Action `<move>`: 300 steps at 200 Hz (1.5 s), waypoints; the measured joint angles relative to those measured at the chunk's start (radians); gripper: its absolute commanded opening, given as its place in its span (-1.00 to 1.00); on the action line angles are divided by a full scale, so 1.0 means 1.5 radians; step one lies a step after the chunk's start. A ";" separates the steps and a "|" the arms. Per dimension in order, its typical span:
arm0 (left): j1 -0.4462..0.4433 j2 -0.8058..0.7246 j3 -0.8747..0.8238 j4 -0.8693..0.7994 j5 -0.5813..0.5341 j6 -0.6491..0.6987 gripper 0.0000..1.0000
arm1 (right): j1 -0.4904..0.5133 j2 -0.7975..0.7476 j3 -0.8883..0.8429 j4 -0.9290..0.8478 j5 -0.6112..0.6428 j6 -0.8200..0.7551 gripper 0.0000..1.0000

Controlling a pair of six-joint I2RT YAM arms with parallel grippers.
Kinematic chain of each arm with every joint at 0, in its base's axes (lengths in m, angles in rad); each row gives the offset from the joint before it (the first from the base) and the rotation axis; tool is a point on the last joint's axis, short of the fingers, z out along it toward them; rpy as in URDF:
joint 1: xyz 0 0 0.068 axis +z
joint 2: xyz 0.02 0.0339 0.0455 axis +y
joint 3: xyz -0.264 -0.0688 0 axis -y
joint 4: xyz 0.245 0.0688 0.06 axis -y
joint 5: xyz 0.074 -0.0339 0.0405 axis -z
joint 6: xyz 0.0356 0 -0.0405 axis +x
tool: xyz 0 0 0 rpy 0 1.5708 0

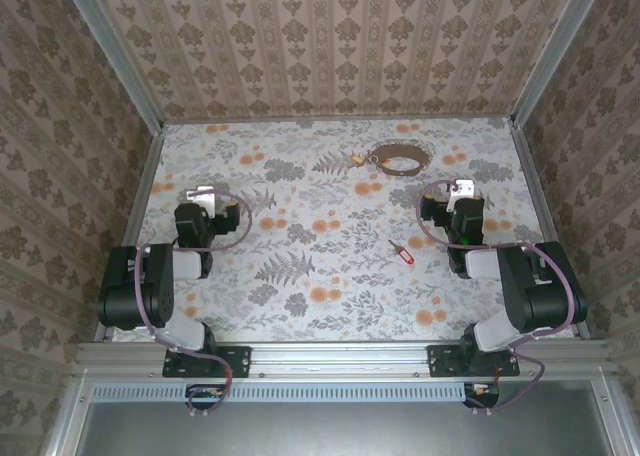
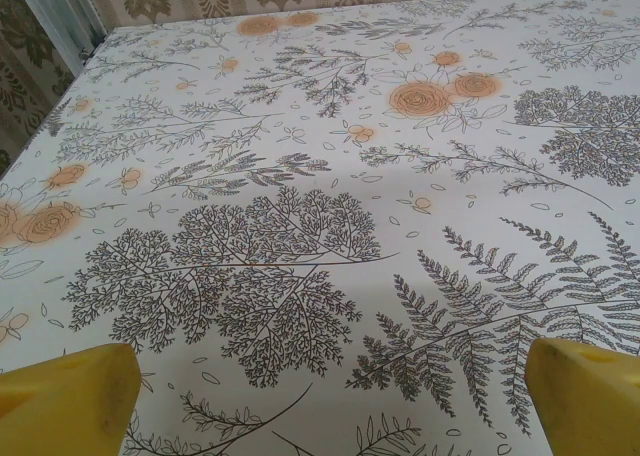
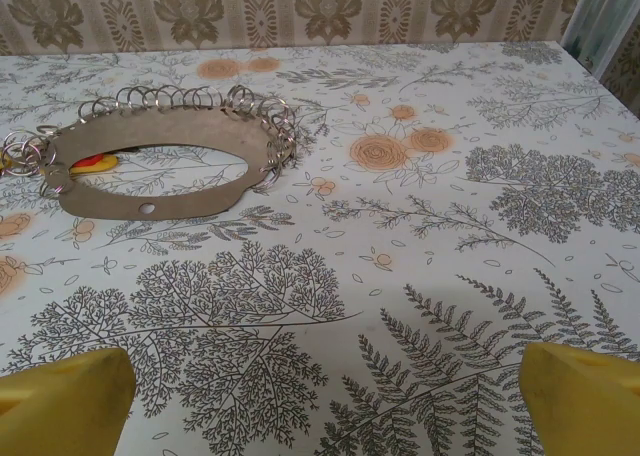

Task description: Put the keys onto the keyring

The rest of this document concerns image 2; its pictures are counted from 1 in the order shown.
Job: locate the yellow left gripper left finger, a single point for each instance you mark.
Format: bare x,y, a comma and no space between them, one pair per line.
60,411

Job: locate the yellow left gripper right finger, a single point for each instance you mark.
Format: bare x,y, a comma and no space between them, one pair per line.
590,406

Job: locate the floral printed tablecloth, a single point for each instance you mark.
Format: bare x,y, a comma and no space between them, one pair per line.
320,176

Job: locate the aluminium frame post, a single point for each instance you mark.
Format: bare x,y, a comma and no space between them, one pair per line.
65,21

